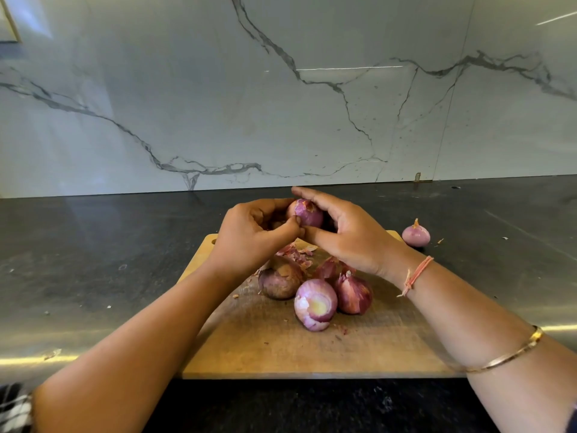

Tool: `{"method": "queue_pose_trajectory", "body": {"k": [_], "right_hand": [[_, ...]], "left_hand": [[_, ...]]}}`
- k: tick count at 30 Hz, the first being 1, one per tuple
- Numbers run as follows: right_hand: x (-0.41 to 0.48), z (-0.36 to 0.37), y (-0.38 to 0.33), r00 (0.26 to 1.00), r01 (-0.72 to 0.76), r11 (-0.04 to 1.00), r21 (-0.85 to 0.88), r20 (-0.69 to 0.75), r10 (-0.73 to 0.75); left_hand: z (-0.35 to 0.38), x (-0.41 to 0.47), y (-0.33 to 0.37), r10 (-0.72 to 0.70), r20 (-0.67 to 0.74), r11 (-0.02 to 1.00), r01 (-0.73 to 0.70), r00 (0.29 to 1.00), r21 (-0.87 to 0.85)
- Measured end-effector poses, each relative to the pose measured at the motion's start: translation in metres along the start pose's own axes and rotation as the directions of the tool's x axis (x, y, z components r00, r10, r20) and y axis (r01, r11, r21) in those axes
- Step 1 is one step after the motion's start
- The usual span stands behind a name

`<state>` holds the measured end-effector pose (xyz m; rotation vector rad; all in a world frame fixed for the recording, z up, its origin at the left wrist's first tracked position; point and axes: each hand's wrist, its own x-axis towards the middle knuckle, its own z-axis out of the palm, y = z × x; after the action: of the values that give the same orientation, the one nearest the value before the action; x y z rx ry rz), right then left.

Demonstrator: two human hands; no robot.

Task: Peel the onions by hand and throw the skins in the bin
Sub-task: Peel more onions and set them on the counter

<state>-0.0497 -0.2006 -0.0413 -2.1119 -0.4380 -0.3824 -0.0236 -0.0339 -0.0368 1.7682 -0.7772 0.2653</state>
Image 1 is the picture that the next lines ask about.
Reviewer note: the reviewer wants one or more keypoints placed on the small red onion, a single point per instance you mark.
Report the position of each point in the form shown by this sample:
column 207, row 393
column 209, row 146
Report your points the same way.
column 416, row 233

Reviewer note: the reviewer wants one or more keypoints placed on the gold bangle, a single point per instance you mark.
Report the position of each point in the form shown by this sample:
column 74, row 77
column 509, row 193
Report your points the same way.
column 505, row 354

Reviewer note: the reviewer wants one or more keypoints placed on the red onion with pale patch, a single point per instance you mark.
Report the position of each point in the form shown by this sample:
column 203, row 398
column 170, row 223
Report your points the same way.
column 315, row 304

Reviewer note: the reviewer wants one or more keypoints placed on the black white plaid sleeve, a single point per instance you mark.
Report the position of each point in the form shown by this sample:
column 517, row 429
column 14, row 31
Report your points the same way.
column 14, row 412

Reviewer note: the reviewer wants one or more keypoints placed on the person's left hand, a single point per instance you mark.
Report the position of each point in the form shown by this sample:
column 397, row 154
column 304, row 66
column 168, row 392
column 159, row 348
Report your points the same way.
column 248, row 239

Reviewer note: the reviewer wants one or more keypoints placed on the person's left forearm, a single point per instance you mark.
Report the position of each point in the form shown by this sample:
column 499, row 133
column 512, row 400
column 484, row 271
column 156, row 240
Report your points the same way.
column 131, row 365

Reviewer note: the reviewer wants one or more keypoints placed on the white wall switch plate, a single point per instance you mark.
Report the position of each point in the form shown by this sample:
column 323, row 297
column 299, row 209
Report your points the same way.
column 5, row 18

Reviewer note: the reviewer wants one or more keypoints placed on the pile of onion peels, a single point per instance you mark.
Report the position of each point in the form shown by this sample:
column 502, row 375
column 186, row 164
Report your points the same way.
column 306, row 257

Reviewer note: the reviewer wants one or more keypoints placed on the wooden cutting board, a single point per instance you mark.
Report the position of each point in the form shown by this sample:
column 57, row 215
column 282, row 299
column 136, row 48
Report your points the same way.
column 261, row 347

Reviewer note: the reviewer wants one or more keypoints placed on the person's right forearm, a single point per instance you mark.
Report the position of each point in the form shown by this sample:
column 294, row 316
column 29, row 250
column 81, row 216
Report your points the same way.
column 491, row 342

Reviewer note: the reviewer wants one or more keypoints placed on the brownish red onion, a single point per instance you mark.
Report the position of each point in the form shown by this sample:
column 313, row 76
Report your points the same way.
column 280, row 280

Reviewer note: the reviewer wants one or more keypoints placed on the person's right hand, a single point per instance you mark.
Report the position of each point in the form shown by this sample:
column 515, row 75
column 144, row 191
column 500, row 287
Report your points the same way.
column 361, row 234

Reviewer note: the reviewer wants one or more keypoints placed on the small brown wall-edge object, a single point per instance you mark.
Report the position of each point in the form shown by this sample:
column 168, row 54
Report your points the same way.
column 416, row 179

